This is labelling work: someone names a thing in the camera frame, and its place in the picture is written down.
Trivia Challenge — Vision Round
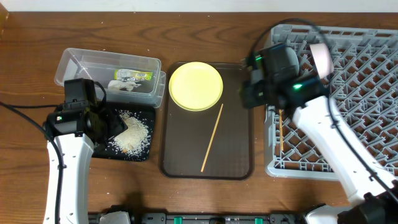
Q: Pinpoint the black plastic tray bin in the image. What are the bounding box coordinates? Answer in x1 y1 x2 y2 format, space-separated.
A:
93 103 155 161

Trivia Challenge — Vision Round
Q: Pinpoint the yellow round plate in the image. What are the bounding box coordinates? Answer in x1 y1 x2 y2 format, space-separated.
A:
169 62 223 111

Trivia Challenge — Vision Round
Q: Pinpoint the white tissue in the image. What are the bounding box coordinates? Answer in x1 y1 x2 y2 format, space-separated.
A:
108 80 141 91

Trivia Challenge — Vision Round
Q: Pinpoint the clear plastic bin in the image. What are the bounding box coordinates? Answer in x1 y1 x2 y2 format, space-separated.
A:
54 48 166 108

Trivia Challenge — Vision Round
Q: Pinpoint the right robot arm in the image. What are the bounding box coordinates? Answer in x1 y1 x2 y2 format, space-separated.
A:
239 44 397 224

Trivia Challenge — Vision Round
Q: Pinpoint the rice pile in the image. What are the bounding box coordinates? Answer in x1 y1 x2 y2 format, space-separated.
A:
107 110 153 161

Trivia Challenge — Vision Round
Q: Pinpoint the white bowl with rice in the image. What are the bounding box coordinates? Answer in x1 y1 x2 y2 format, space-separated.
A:
310 43 334 78

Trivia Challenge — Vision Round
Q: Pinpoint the dark brown serving tray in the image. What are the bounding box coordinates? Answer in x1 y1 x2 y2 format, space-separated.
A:
160 63 254 180

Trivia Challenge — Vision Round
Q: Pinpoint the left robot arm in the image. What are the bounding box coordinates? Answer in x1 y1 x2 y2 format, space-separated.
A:
43 78 127 223

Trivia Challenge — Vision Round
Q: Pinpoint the grey plastic dishwasher rack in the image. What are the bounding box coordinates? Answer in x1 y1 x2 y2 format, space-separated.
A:
264 24 397 180

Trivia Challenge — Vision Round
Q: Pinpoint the wooden chopstick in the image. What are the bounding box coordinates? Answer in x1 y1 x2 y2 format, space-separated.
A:
279 110 284 152
200 103 224 172

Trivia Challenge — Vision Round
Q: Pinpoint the green snack wrapper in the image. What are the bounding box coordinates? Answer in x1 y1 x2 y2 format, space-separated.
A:
114 69 153 82

